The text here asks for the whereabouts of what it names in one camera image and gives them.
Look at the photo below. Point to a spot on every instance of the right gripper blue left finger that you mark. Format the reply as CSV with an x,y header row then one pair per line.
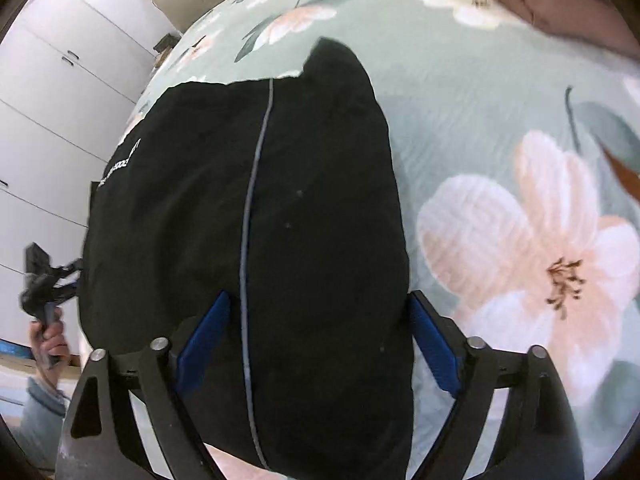
x,y
101,438

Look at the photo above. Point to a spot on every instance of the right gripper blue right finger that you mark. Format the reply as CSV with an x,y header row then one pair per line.
x,y
537,438

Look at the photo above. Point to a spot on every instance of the black hooded coat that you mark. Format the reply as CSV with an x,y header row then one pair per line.
x,y
280,195

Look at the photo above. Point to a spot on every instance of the left forearm blue sleeve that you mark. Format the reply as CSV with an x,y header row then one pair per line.
x,y
39,432

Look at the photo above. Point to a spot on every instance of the left hand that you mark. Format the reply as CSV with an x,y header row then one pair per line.
x,y
49,344

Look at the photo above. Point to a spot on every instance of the white wardrobe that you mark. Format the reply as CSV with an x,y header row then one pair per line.
x,y
71,72

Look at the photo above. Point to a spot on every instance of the beige bedside table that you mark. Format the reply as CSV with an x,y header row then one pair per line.
x,y
164,47

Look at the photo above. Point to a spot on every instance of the floral green bed cover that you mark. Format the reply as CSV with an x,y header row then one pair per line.
x,y
517,159

